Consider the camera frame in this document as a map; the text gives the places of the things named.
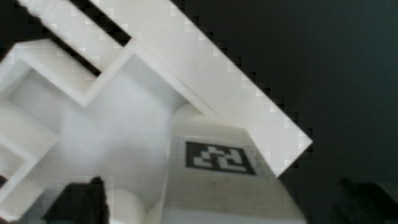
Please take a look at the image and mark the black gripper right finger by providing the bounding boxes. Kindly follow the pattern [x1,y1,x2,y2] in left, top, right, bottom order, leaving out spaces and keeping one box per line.
[331,178,398,224]

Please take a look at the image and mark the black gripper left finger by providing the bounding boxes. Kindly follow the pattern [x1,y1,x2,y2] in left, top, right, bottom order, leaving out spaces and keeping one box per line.
[43,177,111,224]

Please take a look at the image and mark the white tagged chair leg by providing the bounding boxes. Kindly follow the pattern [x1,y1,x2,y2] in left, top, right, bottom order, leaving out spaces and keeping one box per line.
[161,105,308,224]

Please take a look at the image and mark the white chair seat part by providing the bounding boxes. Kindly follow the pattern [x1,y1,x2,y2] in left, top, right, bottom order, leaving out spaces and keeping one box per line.
[0,0,312,224]

